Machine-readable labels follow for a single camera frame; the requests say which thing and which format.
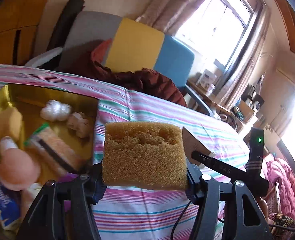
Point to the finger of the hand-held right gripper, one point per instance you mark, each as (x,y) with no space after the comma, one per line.
(222,170)

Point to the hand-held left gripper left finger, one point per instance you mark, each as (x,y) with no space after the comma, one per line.
(87,187)

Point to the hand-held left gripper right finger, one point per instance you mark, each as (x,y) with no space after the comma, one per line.
(195,185)

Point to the small cardboard box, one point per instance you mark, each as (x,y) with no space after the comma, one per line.
(195,142)

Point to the green-topped snack packet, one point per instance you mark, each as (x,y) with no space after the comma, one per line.
(55,145)

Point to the large yellow sponge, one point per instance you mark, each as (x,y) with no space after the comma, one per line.
(142,155)

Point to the beige cotton bundle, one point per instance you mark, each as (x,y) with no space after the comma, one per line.
(78,125)

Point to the pink plastic bottle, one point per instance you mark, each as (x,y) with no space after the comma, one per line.
(17,170)

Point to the white candies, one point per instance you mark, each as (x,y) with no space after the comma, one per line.
(55,111)

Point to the blue packet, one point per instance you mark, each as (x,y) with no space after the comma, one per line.
(2,202)

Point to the gold metal tin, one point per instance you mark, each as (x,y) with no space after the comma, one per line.
(32,97)

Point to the pink quilt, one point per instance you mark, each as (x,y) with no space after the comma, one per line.
(282,177)

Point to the brown cardboard box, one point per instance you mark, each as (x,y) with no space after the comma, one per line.
(246,110)

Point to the black speaker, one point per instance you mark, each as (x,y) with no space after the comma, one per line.
(255,101)

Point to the white box with blue print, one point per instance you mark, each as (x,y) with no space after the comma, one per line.
(206,78)

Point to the patterned curtain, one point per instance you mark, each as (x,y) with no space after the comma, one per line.
(167,5)
(250,62)

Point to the striped tablecloth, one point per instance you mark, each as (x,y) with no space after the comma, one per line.
(150,105)

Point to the maroon puffer jacket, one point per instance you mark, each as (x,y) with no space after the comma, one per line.
(142,82)

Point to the window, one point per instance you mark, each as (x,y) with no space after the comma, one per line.
(212,30)

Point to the grey yellow blue armchair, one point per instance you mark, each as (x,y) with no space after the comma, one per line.
(137,45)

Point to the black rolled mat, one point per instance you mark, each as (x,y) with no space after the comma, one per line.
(67,17)

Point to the wooden wardrobe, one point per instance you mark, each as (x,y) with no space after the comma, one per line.
(2,30)

